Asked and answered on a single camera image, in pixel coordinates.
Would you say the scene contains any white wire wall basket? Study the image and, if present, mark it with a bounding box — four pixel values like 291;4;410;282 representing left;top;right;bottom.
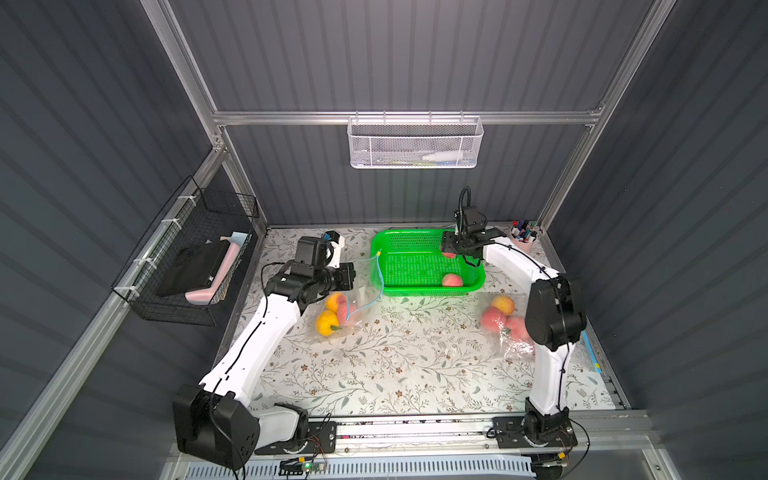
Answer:
346;115;485;170

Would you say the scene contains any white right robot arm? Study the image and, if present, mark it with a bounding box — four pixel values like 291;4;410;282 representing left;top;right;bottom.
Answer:
441;203;587;447

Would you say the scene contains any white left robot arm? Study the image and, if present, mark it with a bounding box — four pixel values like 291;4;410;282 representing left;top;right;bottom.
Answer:
172;231;356;473

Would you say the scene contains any black flat case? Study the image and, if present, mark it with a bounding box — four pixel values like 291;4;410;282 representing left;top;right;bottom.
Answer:
156;240;227;297

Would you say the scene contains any clear zip-top bag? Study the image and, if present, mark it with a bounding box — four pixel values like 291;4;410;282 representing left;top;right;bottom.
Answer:
479;292;603;376
315;251;384;339

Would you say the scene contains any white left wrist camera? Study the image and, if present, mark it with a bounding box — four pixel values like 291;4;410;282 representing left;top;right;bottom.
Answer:
323;230;345;269

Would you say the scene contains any white tube in basket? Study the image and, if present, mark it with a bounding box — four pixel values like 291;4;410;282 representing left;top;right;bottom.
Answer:
421;150;464;164

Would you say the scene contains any pink handle tool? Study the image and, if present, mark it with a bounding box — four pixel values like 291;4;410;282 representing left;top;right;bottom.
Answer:
185;237;242;306

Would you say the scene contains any red yellow peach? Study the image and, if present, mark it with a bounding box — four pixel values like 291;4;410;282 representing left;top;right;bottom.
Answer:
491;295;515;316

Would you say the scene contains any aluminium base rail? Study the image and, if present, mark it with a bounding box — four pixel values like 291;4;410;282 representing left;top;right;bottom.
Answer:
179;413;601;457

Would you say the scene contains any green plastic basket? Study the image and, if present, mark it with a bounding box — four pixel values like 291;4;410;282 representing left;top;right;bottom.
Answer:
371;229;486;297

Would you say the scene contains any black wire side basket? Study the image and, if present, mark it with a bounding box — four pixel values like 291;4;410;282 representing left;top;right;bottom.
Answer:
112;177;260;327

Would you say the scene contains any pink metal pen bucket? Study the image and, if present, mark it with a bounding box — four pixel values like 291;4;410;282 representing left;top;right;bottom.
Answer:
509;220;538;253

